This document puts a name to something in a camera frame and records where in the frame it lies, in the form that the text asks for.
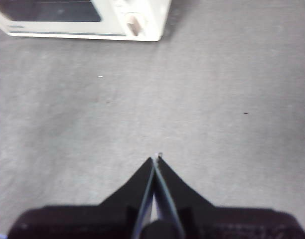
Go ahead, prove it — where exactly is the beige oven knob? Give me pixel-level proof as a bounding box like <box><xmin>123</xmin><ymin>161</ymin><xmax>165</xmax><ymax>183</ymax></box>
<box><xmin>125</xmin><ymin>12</ymin><xmax>146</xmax><ymax>37</ymax></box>

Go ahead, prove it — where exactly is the oven door with beige handle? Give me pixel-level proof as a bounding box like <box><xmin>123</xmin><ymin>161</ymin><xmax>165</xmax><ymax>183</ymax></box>
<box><xmin>0</xmin><ymin>0</ymin><xmax>128</xmax><ymax>37</ymax></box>

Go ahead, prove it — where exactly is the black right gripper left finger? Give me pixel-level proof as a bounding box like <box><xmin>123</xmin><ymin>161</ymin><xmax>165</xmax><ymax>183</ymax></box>
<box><xmin>99</xmin><ymin>156</ymin><xmax>155</xmax><ymax>239</ymax></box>

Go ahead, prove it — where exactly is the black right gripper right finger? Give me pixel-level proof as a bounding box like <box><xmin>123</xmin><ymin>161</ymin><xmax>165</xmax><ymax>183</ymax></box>
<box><xmin>154</xmin><ymin>156</ymin><xmax>215</xmax><ymax>239</ymax></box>

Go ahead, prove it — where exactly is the white toaster oven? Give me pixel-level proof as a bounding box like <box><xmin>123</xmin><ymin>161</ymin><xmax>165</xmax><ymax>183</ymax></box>
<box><xmin>0</xmin><ymin>0</ymin><xmax>172</xmax><ymax>42</ymax></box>

